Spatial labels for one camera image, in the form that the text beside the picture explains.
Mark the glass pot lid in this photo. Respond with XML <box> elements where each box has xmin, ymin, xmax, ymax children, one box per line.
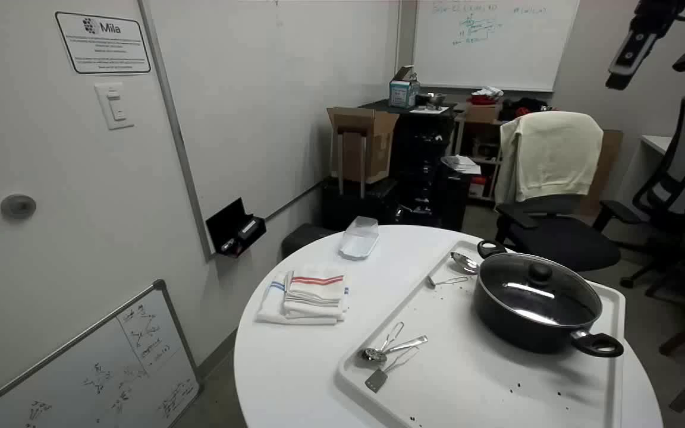
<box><xmin>480</xmin><ymin>254</ymin><xmax>602</xmax><ymax>329</ymax></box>

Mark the white plastic tray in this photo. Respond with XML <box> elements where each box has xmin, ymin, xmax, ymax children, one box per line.
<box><xmin>336</xmin><ymin>244</ymin><xmax>626</xmax><ymax>428</ymax></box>

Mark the black cooking pot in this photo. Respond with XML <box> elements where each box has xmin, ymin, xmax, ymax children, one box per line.
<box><xmin>474</xmin><ymin>241</ymin><xmax>624</xmax><ymax>359</ymax></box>

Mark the clear plastic container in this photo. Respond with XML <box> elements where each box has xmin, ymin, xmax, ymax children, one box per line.
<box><xmin>337</xmin><ymin>217</ymin><xmax>379</xmax><ymax>260</ymax></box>

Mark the cardboard box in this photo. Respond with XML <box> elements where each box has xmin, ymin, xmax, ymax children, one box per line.
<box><xmin>328</xmin><ymin>107</ymin><xmax>398</xmax><ymax>184</ymax></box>

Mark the black cabinet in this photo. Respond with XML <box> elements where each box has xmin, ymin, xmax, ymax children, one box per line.
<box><xmin>391</xmin><ymin>114</ymin><xmax>464</xmax><ymax>230</ymax></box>

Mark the black marker holder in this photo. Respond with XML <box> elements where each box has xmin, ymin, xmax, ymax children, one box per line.
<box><xmin>207</xmin><ymin>201</ymin><xmax>266</xmax><ymax>257</ymax></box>

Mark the metal serving spoon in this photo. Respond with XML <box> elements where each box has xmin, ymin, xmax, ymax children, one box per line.
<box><xmin>429</xmin><ymin>251</ymin><xmax>480</xmax><ymax>289</ymax></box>

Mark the blue tissue box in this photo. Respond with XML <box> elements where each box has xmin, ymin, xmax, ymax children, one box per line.
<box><xmin>387</xmin><ymin>81</ymin><xmax>418</xmax><ymax>110</ymax></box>

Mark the round white table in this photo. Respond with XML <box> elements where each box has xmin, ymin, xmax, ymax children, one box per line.
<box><xmin>234</xmin><ymin>226</ymin><xmax>663</xmax><ymax>428</ymax></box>

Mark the cream cloth on chair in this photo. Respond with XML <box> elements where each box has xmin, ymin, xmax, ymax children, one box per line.
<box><xmin>495</xmin><ymin>112</ymin><xmax>605</xmax><ymax>204</ymax></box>

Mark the black office chair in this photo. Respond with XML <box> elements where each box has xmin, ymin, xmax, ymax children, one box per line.
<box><xmin>495</xmin><ymin>196</ymin><xmax>621</xmax><ymax>272</ymax></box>

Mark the leaning small whiteboard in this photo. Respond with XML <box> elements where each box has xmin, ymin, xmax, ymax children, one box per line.
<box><xmin>0</xmin><ymin>282</ymin><xmax>200</xmax><ymax>428</ymax></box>

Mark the black mesh chair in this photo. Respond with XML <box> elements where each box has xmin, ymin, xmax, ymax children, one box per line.
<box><xmin>592</xmin><ymin>96</ymin><xmax>685</xmax><ymax>293</ymax></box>

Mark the wall whiteboard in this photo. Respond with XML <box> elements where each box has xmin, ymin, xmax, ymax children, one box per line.
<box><xmin>413</xmin><ymin>0</ymin><xmax>580</xmax><ymax>93</ymax></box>

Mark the white light switch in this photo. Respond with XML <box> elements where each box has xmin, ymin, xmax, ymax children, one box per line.
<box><xmin>96</xmin><ymin>84</ymin><xmax>134</xmax><ymax>132</ymax></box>

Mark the wall information sign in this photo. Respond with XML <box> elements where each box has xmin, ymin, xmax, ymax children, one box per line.
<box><xmin>55</xmin><ymin>13</ymin><xmax>150</xmax><ymax>75</ymax></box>

